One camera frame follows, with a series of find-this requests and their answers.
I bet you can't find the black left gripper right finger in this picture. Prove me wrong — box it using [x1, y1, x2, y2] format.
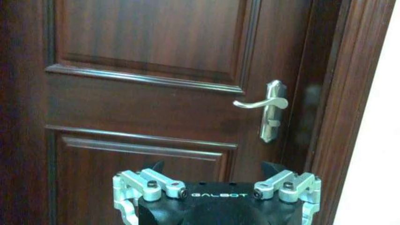
[252, 161, 323, 225]

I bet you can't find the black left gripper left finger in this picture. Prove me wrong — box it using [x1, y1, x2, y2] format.
[112, 160, 190, 225]

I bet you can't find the dark brown wooden door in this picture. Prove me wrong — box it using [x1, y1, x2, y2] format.
[0, 0, 316, 225]

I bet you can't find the silver lever door handle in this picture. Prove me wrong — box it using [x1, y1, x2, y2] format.
[232, 79, 290, 143]

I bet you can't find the dark brown door frame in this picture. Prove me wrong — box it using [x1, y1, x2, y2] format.
[304, 0, 398, 225]

